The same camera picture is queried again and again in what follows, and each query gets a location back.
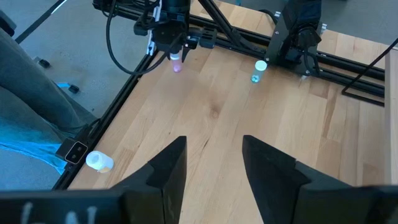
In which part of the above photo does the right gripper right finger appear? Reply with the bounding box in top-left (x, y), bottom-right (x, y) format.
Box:
top-left (241, 134), bottom-right (352, 224)

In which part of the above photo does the wooden shelf black metal frame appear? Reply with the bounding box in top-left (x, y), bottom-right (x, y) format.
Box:
top-left (341, 37), bottom-right (398, 184)

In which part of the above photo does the person's leg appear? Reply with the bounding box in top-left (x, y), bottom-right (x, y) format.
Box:
top-left (0, 27), bottom-right (98, 175)

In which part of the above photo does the teal medicine bottle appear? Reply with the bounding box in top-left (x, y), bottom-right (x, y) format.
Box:
top-left (250, 60), bottom-right (268, 84)

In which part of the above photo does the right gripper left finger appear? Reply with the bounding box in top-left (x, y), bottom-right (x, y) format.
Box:
top-left (108, 135), bottom-right (188, 224)

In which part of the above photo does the black aluminium frame rail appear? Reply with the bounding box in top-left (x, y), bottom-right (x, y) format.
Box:
top-left (93, 0), bottom-right (386, 97)

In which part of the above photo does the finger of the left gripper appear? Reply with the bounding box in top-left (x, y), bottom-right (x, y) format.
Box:
top-left (181, 43), bottom-right (192, 63)

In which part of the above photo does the black aluminium frame beam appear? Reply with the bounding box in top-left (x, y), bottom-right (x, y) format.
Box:
top-left (52, 46), bottom-right (162, 191)

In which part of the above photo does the black table-level camera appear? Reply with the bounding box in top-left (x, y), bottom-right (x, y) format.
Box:
top-left (55, 138), bottom-right (90, 165)

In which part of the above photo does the pink medicine bottle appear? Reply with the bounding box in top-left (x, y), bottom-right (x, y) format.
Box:
top-left (169, 52), bottom-right (183, 73)

